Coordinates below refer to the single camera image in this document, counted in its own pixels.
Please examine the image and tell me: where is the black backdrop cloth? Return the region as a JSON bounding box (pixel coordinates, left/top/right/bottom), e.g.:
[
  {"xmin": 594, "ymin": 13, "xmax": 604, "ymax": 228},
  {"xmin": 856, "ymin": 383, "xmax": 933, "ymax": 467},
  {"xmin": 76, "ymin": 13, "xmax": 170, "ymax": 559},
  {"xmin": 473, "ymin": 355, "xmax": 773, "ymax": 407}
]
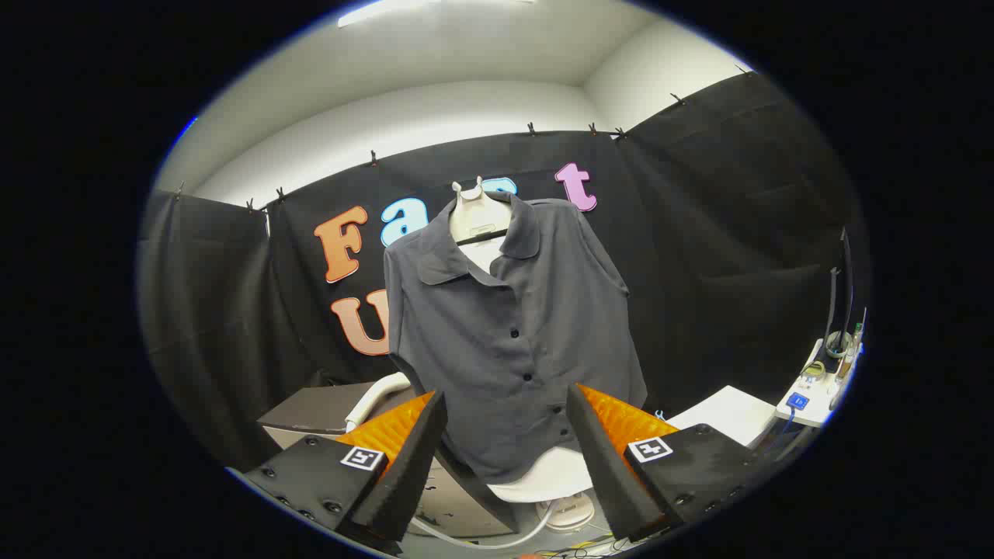
[{"xmin": 140, "ymin": 70, "xmax": 855, "ymax": 467}]

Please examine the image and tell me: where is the white round stand base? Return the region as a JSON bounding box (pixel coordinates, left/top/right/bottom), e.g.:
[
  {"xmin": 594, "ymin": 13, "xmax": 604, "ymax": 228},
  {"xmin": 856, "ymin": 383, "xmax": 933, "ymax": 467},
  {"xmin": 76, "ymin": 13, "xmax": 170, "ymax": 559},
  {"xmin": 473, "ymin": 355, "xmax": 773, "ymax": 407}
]
[{"xmin": 536, "ymin": 494, "xmax": 596, "ymax": 533}]

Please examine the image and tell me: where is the white cluttered desk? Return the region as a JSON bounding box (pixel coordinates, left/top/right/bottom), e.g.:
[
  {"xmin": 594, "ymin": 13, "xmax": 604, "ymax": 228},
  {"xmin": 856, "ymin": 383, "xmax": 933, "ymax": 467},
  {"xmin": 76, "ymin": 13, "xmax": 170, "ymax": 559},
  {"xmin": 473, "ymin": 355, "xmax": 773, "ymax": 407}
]
[{"xmin": 775, "ymin": 338, "xmax": 859, "ymax": 429}]

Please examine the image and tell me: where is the white square table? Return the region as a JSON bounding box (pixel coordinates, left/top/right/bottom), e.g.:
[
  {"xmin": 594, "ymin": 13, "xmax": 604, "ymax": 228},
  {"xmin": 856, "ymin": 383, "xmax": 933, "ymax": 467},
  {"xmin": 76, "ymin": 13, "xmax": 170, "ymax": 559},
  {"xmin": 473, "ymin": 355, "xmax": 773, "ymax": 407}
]
[{"xmin": 668, "ymin": 386, "xmax": 777, "ymax": 449}]

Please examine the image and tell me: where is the grey drawer cabinet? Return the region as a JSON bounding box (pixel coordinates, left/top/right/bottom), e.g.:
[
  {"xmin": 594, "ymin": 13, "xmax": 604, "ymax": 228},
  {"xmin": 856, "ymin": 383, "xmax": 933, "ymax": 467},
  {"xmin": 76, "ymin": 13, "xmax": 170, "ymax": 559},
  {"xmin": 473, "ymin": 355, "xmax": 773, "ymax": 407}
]
[{"xmin": 259, "ymin": 380, "xmax": 520, "ymax": 538}]

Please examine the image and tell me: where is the black upright stand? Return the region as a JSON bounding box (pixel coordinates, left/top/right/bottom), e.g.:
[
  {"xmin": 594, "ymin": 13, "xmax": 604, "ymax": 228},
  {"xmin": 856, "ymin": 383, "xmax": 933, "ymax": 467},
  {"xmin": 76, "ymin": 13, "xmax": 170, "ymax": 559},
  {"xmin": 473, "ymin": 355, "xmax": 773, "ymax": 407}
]
[{"xmin": 827, "ymin": 229, "xmax": 853, "ymax": 366}]

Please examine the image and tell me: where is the grey button shirt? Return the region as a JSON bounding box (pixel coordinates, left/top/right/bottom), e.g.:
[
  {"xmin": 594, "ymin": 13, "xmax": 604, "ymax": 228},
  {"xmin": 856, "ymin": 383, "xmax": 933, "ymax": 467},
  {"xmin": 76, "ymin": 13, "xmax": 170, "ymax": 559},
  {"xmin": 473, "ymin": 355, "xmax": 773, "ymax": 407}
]
[{"xmin": 384, "ymin": 194, "xmax": 649, "ymax": 486}]

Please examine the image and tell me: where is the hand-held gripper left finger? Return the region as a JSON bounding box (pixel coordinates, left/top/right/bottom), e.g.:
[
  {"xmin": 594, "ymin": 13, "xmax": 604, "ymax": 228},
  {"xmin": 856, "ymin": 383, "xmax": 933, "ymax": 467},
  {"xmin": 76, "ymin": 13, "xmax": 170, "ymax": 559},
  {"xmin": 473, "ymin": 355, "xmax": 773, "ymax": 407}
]
[{"xmin": 242, "ymin": 388, "xmax": 450, "ymax": 556}]

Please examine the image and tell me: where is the white steamer hose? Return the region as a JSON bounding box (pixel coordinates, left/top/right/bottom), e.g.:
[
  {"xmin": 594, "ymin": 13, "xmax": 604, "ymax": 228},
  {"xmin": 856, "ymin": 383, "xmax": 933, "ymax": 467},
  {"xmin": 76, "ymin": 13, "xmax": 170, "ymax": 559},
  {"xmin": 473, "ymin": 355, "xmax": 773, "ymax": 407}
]
[{"xmin": 412, "ymin": 503, "xmax": 560, "ymax": 550}]

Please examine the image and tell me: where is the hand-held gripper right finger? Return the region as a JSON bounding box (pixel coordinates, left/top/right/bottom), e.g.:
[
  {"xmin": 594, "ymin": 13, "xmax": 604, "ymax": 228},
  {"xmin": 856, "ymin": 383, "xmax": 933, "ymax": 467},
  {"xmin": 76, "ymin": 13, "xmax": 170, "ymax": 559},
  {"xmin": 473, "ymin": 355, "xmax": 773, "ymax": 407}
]
[{"xmin": 565, "ymin": 382, "xmax": 766, "ymax": 544}]

